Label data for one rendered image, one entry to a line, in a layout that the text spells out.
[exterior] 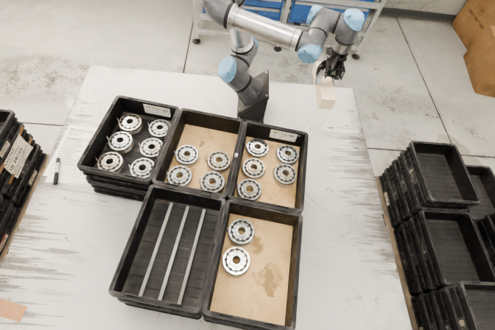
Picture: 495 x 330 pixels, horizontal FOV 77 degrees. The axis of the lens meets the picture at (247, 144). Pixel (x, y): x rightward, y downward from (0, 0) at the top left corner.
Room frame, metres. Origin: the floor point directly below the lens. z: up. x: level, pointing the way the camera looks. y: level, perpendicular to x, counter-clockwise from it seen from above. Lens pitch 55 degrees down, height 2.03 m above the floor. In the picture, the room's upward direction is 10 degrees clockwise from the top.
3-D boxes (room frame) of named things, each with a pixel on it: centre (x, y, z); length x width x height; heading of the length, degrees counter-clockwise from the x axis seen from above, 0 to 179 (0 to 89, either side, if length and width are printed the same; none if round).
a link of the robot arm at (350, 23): (1.06, -0.29, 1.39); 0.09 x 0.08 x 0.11; 76
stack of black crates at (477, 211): (1.14, -1.55, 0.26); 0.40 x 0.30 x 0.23; 8
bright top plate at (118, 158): (0.61, 0.56, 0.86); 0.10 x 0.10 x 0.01
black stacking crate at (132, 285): (0.32, 0.19, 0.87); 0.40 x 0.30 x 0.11; 179
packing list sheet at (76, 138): (0.71, 0.79, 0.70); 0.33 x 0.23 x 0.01; 8
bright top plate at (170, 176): (0.61, 0.26, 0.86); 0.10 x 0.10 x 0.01
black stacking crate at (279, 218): (0.31, -0.11, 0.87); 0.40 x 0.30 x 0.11; 179
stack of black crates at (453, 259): (0.69, -1.21, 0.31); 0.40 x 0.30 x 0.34; 8
